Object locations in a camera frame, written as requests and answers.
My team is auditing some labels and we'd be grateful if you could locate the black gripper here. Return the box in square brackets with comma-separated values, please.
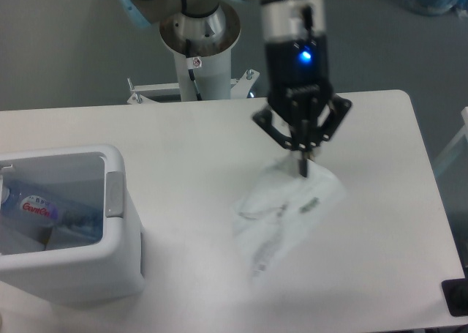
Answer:
[252, 34, 352, 177]

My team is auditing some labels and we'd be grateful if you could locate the white plastic packaging bag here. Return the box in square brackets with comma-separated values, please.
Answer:
[233, 153, 347, 283]

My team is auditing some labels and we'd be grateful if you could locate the clear crushed plastic bottle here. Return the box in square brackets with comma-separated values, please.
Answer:
[1, 180, 103, 242]

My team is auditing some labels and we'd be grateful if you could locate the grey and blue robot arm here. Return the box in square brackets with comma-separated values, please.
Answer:
[120, 0, 352, 176]

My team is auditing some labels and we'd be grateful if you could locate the white plastic trash can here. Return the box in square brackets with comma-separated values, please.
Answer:
[1, 144, 144, 304]

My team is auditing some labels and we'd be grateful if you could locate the white furniture edge right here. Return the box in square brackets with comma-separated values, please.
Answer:
[433, 107, 467, 178]

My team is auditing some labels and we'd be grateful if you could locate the black device at table edge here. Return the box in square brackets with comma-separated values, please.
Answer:
[442, 278, 467, 317]

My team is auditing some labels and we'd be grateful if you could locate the white metal base frame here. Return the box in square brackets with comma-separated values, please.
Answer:
[127, 69, 260, 105]

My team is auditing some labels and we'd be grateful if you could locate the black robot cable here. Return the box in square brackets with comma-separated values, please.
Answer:
[184, 38, 203, 102]

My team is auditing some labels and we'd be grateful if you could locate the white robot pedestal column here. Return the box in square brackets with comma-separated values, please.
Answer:
[159, 2, 241, 83]

